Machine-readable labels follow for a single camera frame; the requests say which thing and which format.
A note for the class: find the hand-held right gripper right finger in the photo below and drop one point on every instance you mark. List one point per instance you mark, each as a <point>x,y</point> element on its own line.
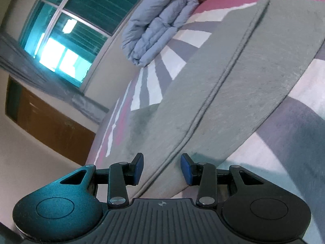
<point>186,170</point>

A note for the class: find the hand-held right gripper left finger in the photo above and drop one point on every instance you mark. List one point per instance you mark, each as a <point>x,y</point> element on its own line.
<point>138,169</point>

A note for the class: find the grey towel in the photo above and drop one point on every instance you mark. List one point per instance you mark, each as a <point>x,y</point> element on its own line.
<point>228,81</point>

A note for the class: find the brown wooden door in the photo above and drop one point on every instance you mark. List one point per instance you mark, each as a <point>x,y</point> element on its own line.
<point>38,117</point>

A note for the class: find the striped bed sheet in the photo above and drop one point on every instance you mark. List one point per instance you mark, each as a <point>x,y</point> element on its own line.
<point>292,122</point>

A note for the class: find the grey curtain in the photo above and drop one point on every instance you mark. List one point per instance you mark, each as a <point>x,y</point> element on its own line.
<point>38,76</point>

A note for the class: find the blue-grey folded quilt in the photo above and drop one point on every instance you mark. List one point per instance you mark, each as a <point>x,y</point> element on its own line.
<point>157,30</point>

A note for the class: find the window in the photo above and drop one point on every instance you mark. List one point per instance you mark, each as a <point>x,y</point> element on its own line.
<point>83,5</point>

